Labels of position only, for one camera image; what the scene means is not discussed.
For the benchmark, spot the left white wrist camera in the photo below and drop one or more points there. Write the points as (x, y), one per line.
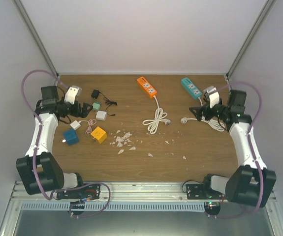
(71, 94)

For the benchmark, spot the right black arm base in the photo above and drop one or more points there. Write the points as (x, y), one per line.
(196, 191)

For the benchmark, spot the white usb charger block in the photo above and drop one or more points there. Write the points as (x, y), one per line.
(101, 115)

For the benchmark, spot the blue power socket cube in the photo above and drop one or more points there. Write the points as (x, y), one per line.
(70, 137)

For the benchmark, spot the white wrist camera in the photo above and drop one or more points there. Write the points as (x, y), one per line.
(211, 96)
(71, 94)

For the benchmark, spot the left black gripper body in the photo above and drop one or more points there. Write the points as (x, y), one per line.
(76, 111)

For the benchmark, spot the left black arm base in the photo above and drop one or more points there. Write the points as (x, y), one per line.
(87, 193)

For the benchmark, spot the white paint flakes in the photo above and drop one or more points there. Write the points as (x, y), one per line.
(134, 138)

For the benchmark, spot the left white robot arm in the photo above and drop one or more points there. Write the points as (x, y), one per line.
(38, 169)

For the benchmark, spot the light blue cable duct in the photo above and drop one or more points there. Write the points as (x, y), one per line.
(116, 206)

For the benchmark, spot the orange power socket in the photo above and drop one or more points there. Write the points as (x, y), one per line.
(147, 87)

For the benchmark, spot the green charger plug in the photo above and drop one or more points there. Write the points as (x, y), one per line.
(96, 106)

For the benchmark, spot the yellow socket cube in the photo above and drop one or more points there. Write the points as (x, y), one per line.
(99, 134)

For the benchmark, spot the aluminium front rail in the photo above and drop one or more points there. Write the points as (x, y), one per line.
(149, 192)

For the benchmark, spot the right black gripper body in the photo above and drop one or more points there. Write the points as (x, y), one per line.
(207, 115)

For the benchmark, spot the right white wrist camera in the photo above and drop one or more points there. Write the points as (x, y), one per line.
(211, 96)

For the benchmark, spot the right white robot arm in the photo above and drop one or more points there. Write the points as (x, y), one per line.
(252, 182)

